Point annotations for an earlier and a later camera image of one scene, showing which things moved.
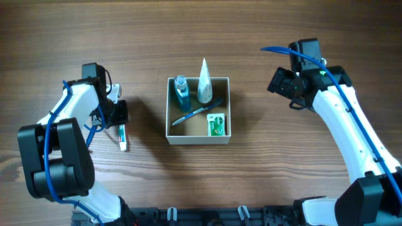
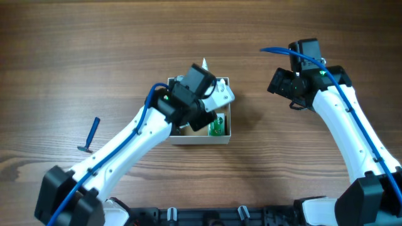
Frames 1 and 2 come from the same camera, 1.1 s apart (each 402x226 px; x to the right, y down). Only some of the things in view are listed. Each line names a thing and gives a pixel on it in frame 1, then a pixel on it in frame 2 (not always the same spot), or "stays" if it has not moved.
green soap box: [216, 124] stays
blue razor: [92, 132] stays
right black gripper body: [279, 80] stays
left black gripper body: [119, 113] to [205, 119]
